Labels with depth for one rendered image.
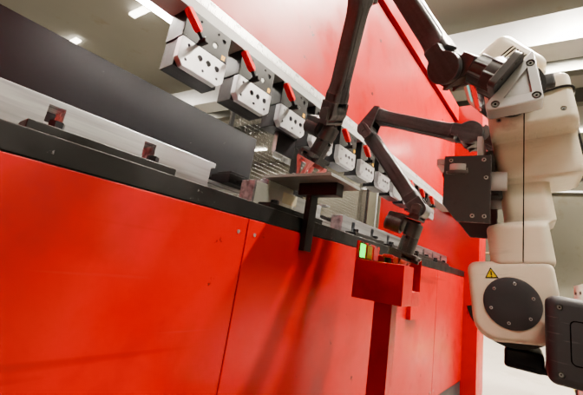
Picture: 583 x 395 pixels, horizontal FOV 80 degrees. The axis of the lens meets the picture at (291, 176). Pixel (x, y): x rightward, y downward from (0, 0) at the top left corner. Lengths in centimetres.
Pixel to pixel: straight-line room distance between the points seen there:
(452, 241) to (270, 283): 232
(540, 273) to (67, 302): 89
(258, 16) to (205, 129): 64
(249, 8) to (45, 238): 86
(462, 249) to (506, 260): 224
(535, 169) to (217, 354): 85
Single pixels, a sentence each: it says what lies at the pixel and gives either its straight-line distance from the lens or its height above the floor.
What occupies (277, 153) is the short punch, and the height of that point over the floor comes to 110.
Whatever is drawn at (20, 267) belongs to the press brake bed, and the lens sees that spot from 68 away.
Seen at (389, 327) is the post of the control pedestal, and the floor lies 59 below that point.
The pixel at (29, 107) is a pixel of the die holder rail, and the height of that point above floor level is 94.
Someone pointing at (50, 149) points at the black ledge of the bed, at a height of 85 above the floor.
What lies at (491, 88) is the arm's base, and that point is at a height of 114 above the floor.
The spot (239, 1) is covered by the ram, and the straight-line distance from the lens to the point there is 119.
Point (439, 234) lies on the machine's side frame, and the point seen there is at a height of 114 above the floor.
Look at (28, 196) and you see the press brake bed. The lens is 68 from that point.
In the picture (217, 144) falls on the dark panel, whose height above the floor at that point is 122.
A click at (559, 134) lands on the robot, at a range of 99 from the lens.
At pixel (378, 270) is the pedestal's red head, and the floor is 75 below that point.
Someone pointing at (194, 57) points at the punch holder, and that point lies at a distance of 100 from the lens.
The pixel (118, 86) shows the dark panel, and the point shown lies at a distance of 149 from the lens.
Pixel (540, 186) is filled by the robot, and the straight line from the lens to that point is 96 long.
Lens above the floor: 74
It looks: 14 degrees up
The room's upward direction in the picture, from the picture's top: 9 degrees clockwise
